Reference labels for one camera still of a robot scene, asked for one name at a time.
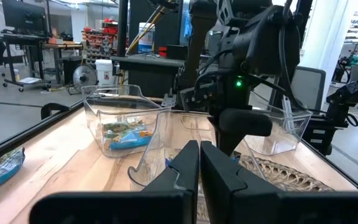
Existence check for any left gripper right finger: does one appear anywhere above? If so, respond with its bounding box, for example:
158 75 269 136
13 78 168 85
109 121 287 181
200 140 358 224

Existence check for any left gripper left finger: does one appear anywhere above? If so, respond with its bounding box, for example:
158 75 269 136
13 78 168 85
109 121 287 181
29 139 200 224

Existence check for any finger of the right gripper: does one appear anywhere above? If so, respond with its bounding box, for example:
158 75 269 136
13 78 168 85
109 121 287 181
219 108 273 156
208 115 229 156

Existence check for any clear plastic bin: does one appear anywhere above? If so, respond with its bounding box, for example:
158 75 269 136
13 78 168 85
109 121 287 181
127 108 291 192
81 84 175 158
244 104 313 156

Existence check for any round woven placemat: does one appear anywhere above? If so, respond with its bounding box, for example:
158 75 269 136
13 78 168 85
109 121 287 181
196 154 335 224

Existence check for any black drawer cabinet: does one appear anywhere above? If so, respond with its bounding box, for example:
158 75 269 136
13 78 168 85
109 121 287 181
301 118 338 156

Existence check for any grey office chair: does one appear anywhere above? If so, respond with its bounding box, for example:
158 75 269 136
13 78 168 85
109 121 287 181
290 65 327 111

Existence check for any grey metal cart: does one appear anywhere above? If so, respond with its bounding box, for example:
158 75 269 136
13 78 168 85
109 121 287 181
111 55 186 98

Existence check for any white blue wipes tub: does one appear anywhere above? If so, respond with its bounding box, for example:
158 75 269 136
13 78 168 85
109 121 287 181
137 22 155 54

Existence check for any black vertical pole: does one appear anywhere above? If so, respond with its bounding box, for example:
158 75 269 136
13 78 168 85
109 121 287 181
116 0 129 58

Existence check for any white plastic bucket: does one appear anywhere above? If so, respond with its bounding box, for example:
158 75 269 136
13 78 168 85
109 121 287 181
94 58 114 86

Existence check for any red parts bin shelf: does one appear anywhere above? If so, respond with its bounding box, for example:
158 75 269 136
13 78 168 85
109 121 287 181
81 17 119 68

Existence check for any grey floor fan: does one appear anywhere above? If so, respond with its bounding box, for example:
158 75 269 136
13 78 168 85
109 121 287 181
72 64 99 94

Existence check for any black table clamp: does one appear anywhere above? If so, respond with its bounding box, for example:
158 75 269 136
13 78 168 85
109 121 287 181
40 102 71 121

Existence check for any wooden workbench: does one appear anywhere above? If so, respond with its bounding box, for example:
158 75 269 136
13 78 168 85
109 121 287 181
42 42 84 85

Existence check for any black standing desk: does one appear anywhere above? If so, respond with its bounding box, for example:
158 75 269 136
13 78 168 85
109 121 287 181
2 32 53 93

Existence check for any black computer monitor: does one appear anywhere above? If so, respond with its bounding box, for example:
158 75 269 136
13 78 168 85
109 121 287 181
1 0 48 35

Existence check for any silver aluminium bracket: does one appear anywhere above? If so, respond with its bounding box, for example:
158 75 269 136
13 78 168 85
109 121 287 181
282 95 293 119

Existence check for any yellow cable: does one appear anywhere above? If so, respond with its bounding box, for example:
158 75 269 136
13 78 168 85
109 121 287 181
126 6 167 55

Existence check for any black aluminium table frame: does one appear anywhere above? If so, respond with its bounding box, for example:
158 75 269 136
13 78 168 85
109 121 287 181
0 0 358 192

